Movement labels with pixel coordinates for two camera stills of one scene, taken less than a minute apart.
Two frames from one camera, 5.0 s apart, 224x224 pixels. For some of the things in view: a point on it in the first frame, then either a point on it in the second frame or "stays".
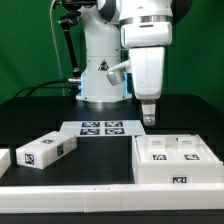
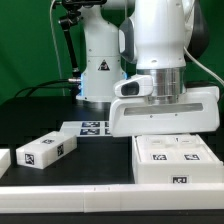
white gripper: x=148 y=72 to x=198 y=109
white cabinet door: x=190 y=147 stays
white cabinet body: x=175 y=159 stays
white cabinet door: x=157 y=148 stays
